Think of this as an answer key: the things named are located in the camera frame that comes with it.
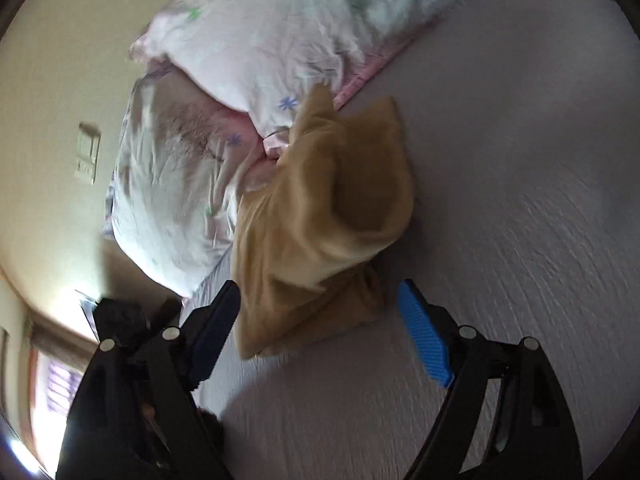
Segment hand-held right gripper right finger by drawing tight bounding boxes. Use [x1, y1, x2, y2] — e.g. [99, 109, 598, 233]
[397, 279, 584, 480]

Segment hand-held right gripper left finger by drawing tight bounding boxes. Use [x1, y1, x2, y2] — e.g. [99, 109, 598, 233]
[56, 280, 241, 480]

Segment tan small garment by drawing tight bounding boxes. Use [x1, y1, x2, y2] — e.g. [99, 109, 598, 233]
[233, 83, 415, 360]

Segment grey bed sheet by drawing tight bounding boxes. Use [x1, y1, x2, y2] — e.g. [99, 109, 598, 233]
[181, 0, 640, 480]

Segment white floral pillow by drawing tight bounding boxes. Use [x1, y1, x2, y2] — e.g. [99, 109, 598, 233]
[102, 57, 281, 298]
[129, 0, 503, 133]

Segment pink patterned cloth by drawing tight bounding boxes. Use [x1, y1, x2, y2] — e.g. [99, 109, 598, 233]
[332, 35, 416, 110]

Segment window with brown frame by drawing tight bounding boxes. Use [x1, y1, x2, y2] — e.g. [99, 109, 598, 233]
[0, 322, 91, 476]

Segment white wall switch panel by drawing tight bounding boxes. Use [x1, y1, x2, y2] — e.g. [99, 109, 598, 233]
[74, 121, 102, 185]

